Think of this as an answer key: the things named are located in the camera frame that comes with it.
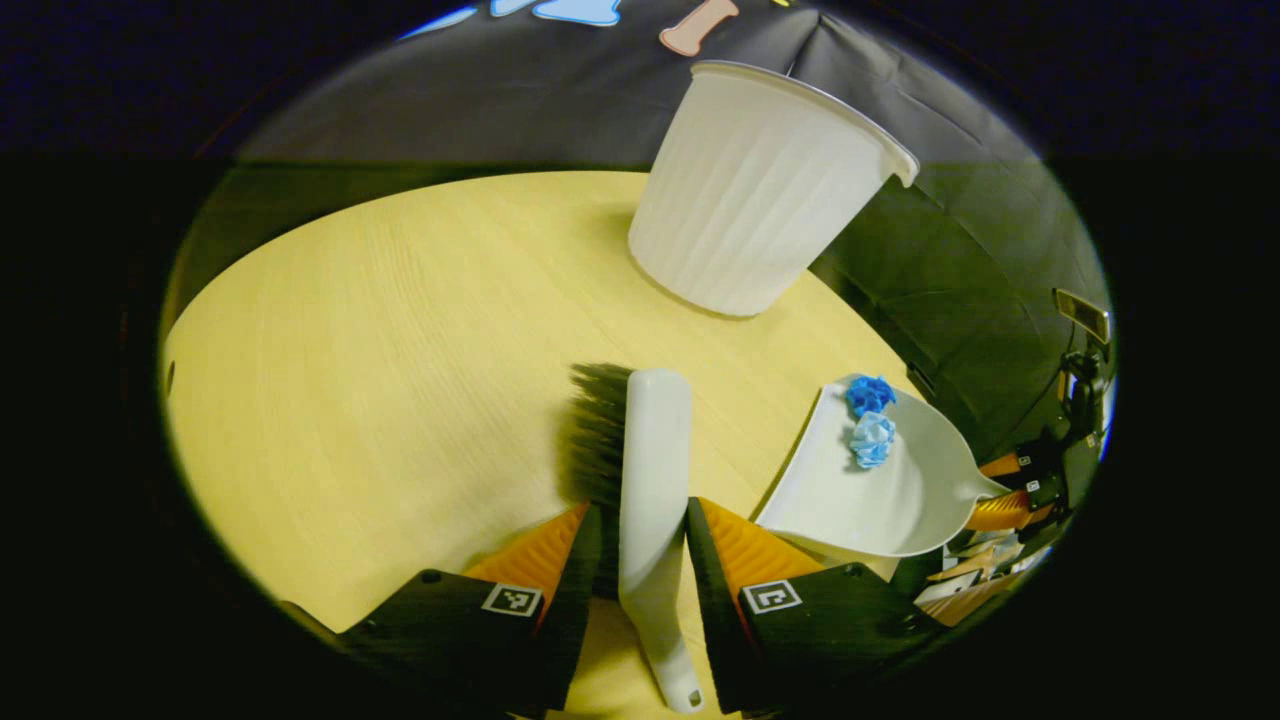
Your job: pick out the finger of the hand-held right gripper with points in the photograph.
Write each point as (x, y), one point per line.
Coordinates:
(1000, 465)
(1000, 512)

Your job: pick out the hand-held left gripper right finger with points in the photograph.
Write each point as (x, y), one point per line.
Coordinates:
(715, 620)

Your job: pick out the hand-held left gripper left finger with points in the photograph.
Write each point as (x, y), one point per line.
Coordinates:
(575, 620)

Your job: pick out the light blue paper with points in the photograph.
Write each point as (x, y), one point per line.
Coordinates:
(872, 440)

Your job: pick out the white dustpan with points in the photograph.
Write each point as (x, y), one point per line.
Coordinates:
(870, 500)

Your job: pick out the dark blue paper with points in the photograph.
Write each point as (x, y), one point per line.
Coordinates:
(870, 395)

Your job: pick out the small white broom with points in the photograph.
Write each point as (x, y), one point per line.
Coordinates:
(655, 470)

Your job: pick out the white garbage bin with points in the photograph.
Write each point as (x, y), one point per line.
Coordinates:
(750, 200)

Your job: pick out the light wooden desktop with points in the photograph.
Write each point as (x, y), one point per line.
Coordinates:
(380, 360)

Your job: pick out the brown cardboard pieces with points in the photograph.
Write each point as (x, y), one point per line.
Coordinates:
(960, 600)

